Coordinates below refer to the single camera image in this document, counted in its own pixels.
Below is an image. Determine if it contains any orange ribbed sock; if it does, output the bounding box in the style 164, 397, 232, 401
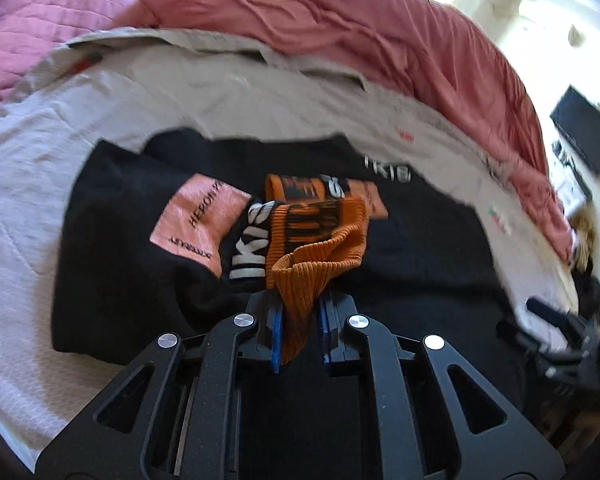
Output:
265, 197, 371, 367
263, 173, 389, 221

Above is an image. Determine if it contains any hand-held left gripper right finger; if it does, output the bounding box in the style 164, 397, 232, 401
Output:
318, 295, 566, 480

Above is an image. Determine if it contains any salmon red blanket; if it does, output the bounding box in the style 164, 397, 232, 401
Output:
114, 0, 577, 262

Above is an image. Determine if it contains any tan fluffy object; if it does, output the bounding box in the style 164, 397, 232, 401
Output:
569, 209, 600, 272

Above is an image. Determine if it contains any black garment with pink patch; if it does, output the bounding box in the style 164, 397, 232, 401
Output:
51, 129, 536, 480

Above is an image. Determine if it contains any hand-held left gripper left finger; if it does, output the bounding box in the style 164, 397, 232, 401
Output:
35, 291, 284, 480

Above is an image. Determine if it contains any black sock white lettering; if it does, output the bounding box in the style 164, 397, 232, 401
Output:
219, 200, 281, 286
350, 152, 419, 187

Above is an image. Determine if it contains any black rectangular device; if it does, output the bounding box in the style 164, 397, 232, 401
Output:
550, 85, 600, 177

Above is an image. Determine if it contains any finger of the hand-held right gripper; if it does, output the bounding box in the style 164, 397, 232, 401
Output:
526, 297, 582, 331
496, 320, 557, 364

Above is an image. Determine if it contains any strawberry print bed sheet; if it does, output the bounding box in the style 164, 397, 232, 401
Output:
0, 27, 581, 467

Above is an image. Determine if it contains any pink quilted blanket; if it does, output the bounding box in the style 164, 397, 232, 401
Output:
0, 0, 147, 127

